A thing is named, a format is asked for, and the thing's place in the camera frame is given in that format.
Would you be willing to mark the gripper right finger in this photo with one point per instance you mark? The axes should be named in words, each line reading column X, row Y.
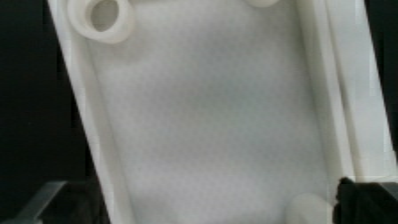
column 366, row 202

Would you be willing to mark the white desk top tray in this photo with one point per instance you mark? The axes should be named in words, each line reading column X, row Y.
column 231, row 106

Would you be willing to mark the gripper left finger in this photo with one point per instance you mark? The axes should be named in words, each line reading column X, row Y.
column 66, row 204

